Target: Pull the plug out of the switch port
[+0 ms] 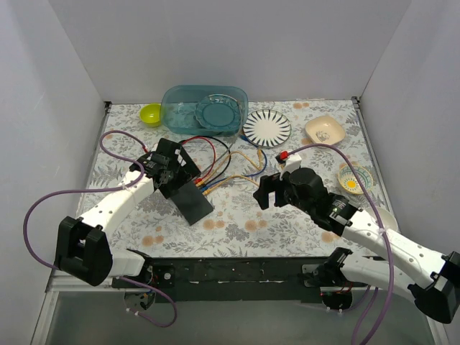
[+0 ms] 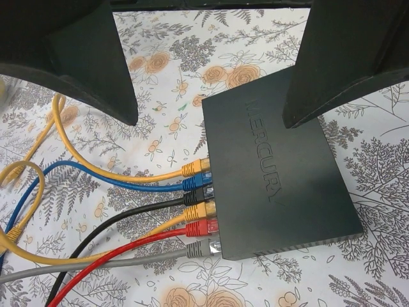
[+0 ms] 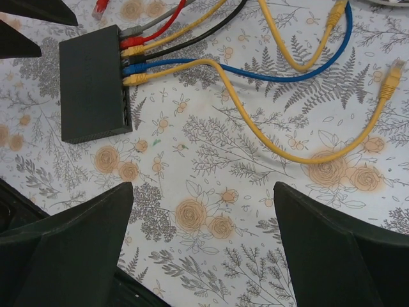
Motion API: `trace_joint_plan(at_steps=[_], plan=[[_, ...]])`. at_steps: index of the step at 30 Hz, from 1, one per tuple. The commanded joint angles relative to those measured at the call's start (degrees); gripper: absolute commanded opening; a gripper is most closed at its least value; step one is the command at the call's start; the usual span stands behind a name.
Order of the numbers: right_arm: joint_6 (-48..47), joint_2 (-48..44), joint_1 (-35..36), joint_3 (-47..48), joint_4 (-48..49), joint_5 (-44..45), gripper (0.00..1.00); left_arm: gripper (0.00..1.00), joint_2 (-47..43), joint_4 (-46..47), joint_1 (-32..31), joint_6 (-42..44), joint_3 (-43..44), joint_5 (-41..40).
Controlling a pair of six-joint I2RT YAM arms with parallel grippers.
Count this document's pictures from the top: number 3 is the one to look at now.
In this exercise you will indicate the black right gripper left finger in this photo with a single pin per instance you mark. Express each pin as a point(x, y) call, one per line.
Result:
point(67, 259)

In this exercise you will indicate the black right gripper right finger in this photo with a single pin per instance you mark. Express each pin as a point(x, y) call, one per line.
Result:
point(338, 260)

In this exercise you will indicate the floral tablecloth mat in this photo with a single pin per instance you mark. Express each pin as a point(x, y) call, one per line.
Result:
point(204, 224)

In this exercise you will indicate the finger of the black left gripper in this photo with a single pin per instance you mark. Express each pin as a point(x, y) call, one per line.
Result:
point(55, 11)
point(15, 45)

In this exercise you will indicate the black network switch box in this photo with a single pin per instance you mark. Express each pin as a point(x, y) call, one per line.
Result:
point(94, 102)

